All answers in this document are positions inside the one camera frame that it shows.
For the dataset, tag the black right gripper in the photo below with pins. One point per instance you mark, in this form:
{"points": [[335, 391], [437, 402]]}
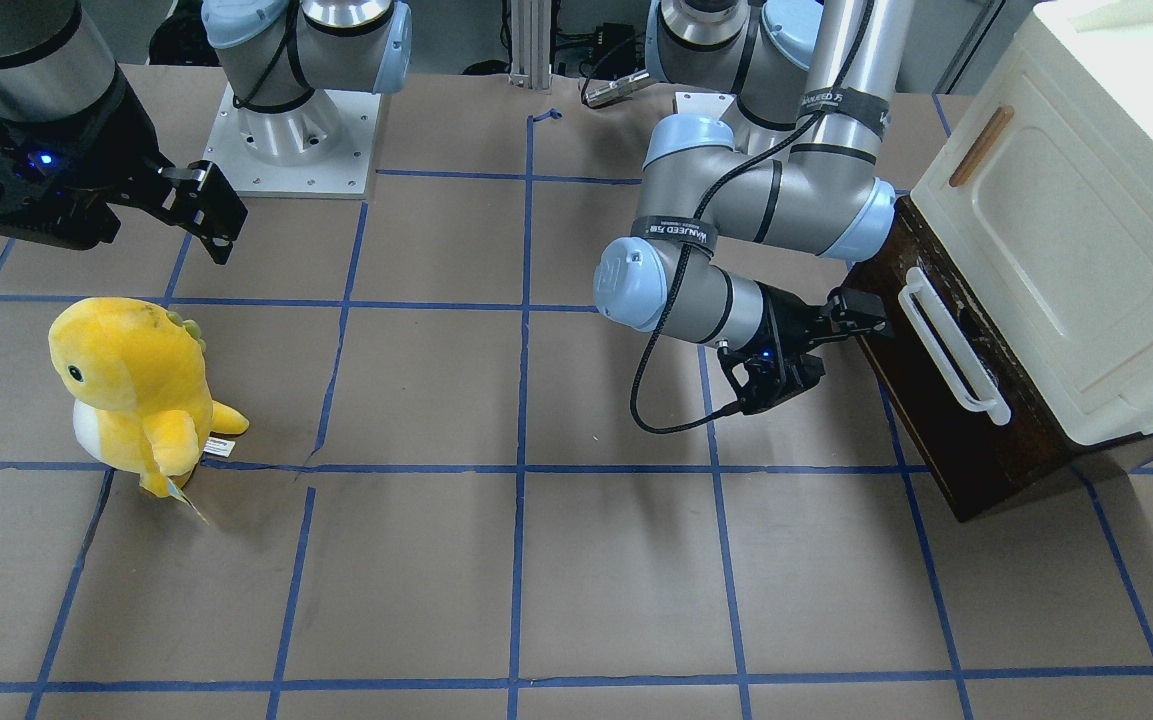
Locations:
{"points": [[124, 143]]}

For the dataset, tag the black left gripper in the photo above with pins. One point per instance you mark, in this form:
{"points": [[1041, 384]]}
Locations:
{"points": [[787, 316]]}

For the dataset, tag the dark wooden drawer white handle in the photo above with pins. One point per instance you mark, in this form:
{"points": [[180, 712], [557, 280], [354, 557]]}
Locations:
{"points": [[972, 412]]}

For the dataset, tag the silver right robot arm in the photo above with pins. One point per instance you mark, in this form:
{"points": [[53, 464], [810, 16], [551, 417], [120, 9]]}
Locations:
{"points": [[277, 54]]}

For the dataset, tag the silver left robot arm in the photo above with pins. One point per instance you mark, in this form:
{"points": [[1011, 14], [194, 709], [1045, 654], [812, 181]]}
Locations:
{"points": [[791, 164]]}

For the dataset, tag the yellow plush dinosaur toy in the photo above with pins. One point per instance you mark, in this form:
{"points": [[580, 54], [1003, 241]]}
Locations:
{"points": [[142, 404]]}

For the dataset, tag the cream plastic storage cabinet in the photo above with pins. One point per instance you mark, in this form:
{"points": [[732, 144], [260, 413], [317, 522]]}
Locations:
{"points": [[1043, 198]]}

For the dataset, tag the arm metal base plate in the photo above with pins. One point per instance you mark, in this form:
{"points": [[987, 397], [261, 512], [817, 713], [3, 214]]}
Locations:
{"points": [[713, 105], [323, 150]]}

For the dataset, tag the aluminium frame post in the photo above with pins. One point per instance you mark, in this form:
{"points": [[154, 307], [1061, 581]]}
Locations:
{"points": [[530, 44]]}

